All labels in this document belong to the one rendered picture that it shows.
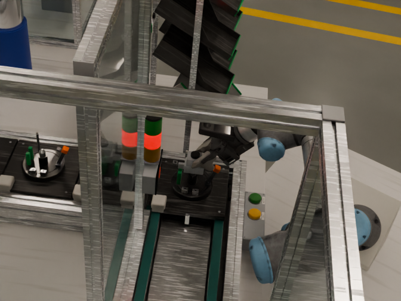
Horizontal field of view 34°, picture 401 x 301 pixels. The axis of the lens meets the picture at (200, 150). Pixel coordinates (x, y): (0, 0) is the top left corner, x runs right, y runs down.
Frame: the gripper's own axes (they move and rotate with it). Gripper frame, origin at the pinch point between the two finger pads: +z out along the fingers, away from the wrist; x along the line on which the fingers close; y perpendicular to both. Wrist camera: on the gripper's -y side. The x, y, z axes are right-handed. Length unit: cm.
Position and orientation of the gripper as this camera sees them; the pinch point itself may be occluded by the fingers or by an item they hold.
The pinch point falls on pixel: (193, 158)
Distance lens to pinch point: 209.5
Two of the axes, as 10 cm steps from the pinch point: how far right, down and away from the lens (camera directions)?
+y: 7.0, 5.7, 4.3
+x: 0.9, -6.7, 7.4
